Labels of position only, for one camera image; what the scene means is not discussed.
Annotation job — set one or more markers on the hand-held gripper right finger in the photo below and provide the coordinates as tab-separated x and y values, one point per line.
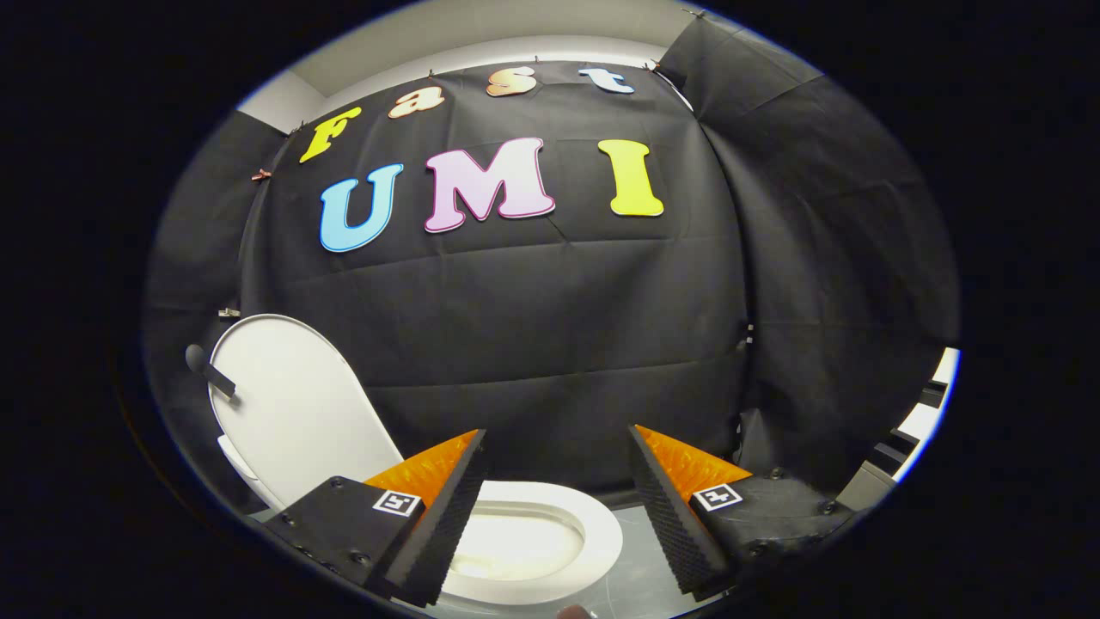
666	516

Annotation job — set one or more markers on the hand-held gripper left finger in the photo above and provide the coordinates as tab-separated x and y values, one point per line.
447	516

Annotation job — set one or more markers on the black backdrop cloth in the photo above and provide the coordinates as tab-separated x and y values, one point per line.
550	327

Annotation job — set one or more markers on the white and black stepped shelf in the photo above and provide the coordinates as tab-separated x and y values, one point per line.
924	421

